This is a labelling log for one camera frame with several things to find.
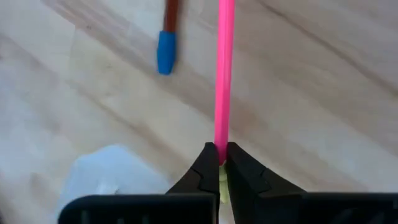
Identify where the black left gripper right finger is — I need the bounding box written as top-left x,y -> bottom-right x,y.
226,142 -> 398,224

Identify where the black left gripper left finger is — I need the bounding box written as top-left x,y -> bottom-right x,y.
58,142 -> 221,224

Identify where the pink pencil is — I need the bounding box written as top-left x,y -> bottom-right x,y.
213,0 -> 236,205

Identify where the brown pencil blue cap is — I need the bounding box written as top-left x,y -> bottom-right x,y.
155,0 -> 181,76

